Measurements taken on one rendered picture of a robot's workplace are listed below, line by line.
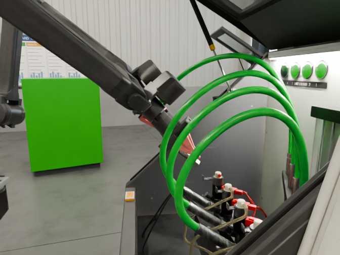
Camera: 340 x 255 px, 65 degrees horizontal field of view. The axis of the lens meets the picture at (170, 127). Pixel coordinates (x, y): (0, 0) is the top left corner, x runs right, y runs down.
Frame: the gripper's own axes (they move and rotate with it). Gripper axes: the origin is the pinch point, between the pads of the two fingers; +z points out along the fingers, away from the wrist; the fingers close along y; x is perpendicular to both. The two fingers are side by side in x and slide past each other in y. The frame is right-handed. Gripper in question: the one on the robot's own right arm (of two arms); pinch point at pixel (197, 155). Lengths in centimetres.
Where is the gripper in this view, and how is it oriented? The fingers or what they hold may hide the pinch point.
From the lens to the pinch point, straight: 71.1
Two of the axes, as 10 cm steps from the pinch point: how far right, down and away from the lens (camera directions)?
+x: 1.2, -2.0, 9.7
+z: 6.9, 7.2, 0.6
